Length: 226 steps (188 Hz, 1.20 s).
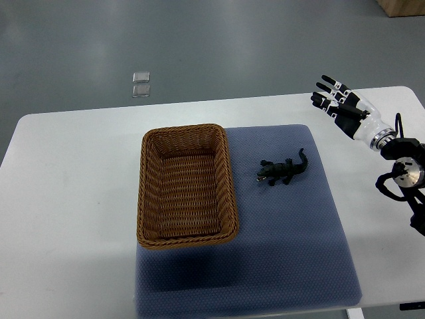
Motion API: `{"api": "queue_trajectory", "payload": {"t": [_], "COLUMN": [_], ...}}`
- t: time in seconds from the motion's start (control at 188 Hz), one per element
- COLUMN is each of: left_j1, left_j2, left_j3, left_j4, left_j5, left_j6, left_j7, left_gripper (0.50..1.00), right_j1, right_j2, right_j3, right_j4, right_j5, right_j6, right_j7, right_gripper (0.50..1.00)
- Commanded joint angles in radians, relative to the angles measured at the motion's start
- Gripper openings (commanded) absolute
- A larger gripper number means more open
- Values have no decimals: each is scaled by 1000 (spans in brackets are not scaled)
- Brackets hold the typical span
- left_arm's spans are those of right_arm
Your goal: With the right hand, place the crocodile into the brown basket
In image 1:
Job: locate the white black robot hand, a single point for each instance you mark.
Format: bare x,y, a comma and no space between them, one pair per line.
352,113

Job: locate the dark toy crocodile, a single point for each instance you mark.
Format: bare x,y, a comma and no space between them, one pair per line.
285,171

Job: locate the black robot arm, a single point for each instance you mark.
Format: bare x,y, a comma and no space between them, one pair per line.
408,173

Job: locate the brown wicker basket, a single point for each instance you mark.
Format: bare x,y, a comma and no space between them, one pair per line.
186,193

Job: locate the wooden box corner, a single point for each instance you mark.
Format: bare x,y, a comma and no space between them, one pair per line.
402,8

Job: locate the blue-grey fabric mat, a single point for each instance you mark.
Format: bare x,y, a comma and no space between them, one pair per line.
290,253

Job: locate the white table leg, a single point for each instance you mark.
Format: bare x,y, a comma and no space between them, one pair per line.
355,313

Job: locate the black table control panel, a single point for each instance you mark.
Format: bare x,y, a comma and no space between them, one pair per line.
412,306

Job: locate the lower metal floor plate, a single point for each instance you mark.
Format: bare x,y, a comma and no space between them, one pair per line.
141,90

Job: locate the metal floor plate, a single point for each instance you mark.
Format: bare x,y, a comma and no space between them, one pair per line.
141,77
141,90

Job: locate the upper metal floor plate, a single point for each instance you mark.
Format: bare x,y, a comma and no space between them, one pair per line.
141,77

